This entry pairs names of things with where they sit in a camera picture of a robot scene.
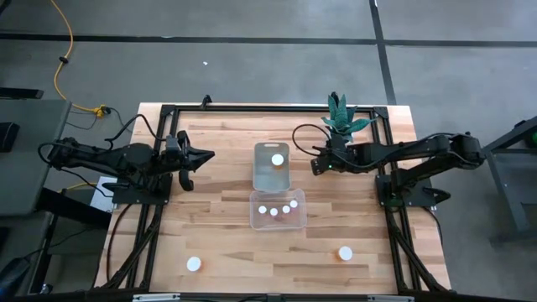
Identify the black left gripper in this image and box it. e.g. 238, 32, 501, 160
159, 129, 216, 192

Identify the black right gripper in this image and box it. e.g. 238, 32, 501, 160
310, 144, 352, 176

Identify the clear plastic bin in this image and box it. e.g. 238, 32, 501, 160
248, 188, 308, 232

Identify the snake plant in white pot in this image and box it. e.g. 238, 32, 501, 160
321, 91, 378, 146

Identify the white sheet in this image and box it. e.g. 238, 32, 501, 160
89, 175, 118, 214

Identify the grey office desk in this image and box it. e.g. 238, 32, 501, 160
0, 98, 73, 217

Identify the grey metal stand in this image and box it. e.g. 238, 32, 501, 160
481, 115, 537, 245

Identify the black desk foot bar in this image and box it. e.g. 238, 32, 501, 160
0, 87, 44, 100

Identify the black desktop box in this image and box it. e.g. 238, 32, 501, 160
0, 121, 21, 154

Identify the dark blue office chair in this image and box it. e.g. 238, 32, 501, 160
0, 255, 33, 297

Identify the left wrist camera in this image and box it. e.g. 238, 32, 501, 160
165, 134, 180, 157

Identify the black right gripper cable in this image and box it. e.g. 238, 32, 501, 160
291, 123, 335, 159

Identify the white plastic handled bin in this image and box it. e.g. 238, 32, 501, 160
252, 141, 292, 193

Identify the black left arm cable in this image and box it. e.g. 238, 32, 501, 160
104, 112, 167, 146

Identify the black aluminium table frame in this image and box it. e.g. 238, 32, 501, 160
90, 100, 454, 302

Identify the yellow extension cable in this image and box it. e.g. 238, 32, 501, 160
49, 0, 108, 117

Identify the thin yellow cable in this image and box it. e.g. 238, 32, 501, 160
62, 181, 96, 193

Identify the silver aluminium bracket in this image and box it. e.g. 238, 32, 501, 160
132, 293, 181, 302
368, 294, 415, 302

